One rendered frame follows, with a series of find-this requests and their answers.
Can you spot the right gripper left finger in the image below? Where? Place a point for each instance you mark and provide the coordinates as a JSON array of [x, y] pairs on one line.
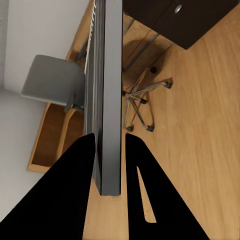
[[55, 208]]

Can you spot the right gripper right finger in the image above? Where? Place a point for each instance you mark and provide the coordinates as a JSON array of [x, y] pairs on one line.
[[174, 219]]

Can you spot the swivel chair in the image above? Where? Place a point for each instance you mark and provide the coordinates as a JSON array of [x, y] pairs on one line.
[[62, 82]]

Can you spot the cabinet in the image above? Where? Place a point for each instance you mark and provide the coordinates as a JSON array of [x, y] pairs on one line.
[[180, 21], [141, 46]]

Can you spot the notebook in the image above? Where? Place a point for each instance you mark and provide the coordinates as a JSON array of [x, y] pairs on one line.
[[103, 94]]

